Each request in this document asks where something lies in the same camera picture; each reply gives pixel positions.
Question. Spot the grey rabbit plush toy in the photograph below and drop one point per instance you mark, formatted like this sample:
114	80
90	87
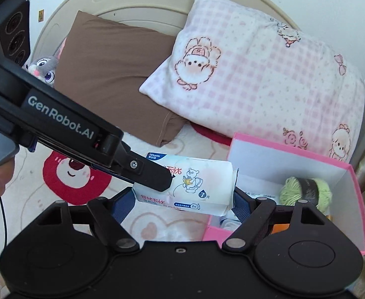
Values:
43	67

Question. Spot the yellow wall sticker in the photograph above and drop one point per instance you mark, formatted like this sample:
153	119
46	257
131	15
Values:
41	15

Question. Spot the white tissue pack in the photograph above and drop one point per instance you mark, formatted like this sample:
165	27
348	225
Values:
198	183

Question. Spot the orange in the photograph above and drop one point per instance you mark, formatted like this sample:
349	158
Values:
279	229

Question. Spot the pink cardboard box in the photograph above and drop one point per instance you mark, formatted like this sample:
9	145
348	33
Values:
294	162

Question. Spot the beige headboard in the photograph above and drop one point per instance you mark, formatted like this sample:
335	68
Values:
138	3

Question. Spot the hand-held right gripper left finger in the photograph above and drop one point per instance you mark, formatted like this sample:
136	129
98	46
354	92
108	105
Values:
124	207

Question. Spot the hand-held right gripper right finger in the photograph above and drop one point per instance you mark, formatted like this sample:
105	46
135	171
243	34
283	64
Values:
240	205

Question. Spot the brown pillow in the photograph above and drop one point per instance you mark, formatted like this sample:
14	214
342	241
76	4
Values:
114	84

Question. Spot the green yarn ball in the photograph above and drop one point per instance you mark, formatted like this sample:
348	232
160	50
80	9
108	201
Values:
289	193

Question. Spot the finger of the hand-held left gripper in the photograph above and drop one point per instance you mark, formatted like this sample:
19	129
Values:
151	174

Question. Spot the printed bear blanket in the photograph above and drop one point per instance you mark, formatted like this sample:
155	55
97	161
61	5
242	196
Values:
157	224

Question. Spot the pink checked pillow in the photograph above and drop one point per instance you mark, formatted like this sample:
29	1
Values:
263	84

